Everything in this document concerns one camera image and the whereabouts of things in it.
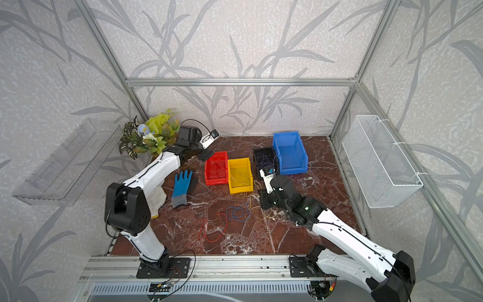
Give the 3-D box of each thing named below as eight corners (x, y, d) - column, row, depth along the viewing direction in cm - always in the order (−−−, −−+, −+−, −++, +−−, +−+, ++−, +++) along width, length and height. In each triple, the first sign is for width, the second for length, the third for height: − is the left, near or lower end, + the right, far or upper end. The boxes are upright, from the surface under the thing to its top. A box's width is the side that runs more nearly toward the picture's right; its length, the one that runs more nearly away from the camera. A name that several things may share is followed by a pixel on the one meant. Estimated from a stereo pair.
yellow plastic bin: (231, 195, 96) (229, 187, 91) (229, 167, 108) (227, 159, 102) (253, 192, 98) (253, 184, 92) (249, 165, 109) (249, 156, 103)
